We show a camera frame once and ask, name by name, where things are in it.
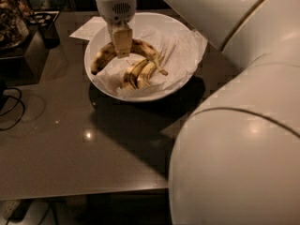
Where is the dark box stand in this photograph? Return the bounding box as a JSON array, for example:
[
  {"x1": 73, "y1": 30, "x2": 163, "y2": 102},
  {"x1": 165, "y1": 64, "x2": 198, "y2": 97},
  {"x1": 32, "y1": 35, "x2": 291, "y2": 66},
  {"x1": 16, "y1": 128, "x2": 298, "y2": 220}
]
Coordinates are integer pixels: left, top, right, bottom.
[{"x1": 0, "y1": 26, "x2": 49, "y2": 86}]

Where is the white paper sheet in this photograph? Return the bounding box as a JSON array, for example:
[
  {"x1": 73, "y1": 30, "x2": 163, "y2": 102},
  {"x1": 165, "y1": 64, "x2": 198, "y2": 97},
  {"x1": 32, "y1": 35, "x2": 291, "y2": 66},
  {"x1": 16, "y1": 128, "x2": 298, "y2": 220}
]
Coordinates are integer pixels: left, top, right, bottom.
[{"x1": 70, "y1": 16, "x2": 106, "y2": 40}]

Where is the dried flower arrangement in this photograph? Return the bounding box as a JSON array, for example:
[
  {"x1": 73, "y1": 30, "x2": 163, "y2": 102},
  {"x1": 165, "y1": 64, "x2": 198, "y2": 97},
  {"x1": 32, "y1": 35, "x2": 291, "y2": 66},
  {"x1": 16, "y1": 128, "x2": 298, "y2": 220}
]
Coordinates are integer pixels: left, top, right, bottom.
[{"x1": 0, "y1": 0, "x2": 32, "y2": 51}]

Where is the small banana in bowl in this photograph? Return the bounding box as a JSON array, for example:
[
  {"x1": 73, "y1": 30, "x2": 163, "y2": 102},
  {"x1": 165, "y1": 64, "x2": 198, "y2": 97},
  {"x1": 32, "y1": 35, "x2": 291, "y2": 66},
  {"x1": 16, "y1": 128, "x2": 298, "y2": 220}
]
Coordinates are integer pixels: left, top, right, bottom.
[{"x1": 136, "y1": 61, "x2": 157, "y2": 88}]

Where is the white power strip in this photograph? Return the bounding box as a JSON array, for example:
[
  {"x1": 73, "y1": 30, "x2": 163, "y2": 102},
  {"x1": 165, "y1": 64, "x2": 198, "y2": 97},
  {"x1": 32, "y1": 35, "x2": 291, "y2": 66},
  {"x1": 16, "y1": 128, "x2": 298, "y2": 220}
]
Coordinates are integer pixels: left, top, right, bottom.
[{"x1": 2, "y1": 200, "x2": 31, "y2": 220}]

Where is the large spotted banana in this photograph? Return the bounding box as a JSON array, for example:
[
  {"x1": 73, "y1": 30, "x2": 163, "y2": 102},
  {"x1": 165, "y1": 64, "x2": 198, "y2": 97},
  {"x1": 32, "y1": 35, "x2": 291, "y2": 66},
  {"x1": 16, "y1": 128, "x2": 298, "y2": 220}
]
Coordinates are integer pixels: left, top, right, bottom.
[{"x1": 90, "y1": 38, "x2": 168, "y2": 76}]

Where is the black patterned cup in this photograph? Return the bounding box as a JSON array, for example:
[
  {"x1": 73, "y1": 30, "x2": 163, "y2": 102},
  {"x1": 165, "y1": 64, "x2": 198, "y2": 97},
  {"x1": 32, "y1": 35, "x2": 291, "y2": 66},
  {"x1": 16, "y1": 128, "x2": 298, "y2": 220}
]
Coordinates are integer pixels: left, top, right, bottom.
[{"x1": 29, "y1": 12, "x2": 60, "y2": 49}]

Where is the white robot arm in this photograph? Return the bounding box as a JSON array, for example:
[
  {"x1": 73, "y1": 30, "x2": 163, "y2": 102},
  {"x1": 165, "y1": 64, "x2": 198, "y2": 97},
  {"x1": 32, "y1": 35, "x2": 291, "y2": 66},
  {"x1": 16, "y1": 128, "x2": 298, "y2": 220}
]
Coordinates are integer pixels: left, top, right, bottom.
[{"x1": 164, "y1": 0, "x2": 300, "y2": 225}]

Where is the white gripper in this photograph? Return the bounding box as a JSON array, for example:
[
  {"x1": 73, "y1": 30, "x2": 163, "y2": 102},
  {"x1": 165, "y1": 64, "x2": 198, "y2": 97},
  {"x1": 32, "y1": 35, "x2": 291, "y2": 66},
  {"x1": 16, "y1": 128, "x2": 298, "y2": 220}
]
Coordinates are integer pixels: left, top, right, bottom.
[{"x1": 96, "y1": 0, "x2": 137, "y2": 58}]

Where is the black cable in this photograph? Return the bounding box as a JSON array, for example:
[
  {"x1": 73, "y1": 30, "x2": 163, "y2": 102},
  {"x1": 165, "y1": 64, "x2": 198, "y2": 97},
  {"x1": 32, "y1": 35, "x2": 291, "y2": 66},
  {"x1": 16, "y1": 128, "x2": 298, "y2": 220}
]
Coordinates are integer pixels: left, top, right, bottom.
[{"x1": 0, "y1": 86, "x2": 26, "y2": 132}]

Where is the white bowl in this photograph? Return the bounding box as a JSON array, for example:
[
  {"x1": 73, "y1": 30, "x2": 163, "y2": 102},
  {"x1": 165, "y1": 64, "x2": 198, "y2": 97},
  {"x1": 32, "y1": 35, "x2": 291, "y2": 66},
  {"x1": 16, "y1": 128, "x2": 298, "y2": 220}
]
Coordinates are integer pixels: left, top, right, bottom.
[{"x1": 83, "y1": 11, "x2": 201, "y2": 103}]

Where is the white paper liner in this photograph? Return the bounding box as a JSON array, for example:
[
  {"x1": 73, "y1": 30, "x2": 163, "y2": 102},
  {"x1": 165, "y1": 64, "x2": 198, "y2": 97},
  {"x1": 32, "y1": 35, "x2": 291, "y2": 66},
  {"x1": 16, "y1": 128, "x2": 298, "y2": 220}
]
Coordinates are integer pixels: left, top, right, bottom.
[{"x1": 84, "y1": 26, "x2": 207, "y2": 102}]

